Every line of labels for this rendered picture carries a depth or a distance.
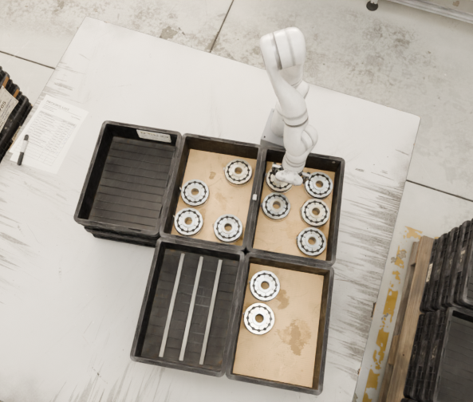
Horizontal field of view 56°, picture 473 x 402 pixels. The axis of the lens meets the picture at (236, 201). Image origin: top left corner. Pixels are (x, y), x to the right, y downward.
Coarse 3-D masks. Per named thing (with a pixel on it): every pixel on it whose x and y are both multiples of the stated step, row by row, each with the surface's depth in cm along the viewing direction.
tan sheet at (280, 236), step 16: (272, 192) 165; (288, 192) 165; (304, 192) 165; (272, 224) 161; (288, 224) 161; (304, 224) 161; (256, 240) 159; (272, 240) 159; (288, 240) 159; (304, 256) 157; (320, 256) 157
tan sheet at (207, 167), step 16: (192, 160) 169; (208, 160) 169; (224, 160) 169; (256, 160) 169; (192, 176) 167; (208, 176) 167; (224, 176) 167; (224, 192) 165; (240, 192) 165; (208, 208) 163; (224, 208) 163; (240, 208) 163; (208, 224) 161; (208, 240) 159; (240, 240) 159
